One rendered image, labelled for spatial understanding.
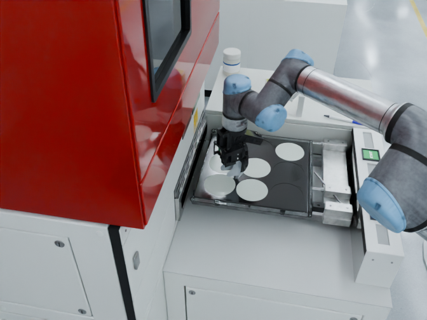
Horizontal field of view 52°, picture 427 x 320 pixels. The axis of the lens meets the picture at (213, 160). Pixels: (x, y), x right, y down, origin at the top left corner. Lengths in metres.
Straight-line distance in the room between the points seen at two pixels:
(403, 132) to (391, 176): 0.10
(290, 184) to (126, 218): 0.72
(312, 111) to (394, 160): 0.74
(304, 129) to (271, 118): 0.52
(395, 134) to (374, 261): 0.39
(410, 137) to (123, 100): 0.58
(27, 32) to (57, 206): 0.35
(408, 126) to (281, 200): 0.52
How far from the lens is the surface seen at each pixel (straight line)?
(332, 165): 1.55
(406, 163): 0.93
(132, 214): 0.81
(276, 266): 1.29
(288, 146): 1.56
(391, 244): 1.24
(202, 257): 1.29
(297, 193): 1.39
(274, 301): 1.30
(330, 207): 1.35
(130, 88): 0.65
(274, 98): 1.13
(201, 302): 1.36
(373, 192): 0.93
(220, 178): 1.40
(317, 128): 1.61
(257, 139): 1.34
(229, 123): 1.22
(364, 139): 1.57
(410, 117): 0.98
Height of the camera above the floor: 1.85
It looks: 40 degrees down
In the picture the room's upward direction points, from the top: 1 degrees clockwise
